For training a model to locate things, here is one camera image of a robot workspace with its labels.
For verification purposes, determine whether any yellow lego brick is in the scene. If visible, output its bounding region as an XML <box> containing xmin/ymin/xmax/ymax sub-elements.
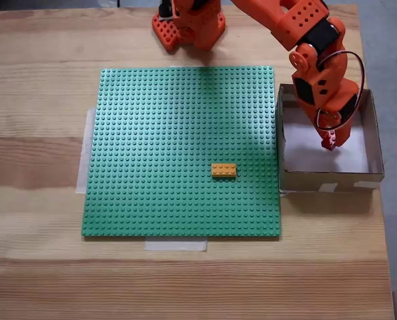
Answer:
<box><xmin>211</xmin><ymin>163</ymin><xmax>238</xmax><ymax>180</ymax></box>

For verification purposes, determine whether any red lego brick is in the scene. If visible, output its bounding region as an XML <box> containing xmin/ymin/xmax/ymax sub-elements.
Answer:
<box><xmin>320</xmin><ymin>130</ymin><xmax>338</xmax><ymax>151</ymax></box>

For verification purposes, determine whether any white paper sheet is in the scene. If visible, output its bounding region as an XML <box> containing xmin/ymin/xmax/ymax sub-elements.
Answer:
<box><xmin>282</xmin><ymin>108</ymin><xmax>370</xmax><ymax>173</ymax></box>

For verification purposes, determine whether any gripper servo cable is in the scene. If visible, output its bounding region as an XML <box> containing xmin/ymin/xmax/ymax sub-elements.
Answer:
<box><xmin>314</xmin><ymin>51</ymin><xmax>366</xmax><ymax>131</ymax></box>

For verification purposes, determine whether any open cardboard box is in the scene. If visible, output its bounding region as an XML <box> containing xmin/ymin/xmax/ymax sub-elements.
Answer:
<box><xmin>276</xmin><ymin>83</ymin><xmax>385</xmax><ymax>194</ymax></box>

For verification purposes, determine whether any green lego baseplate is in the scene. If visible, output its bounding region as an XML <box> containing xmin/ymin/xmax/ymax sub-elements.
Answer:
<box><xmin>81</xmin><ymin>65</ymin><xmax>282</xmax><ymax>240</ymax></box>

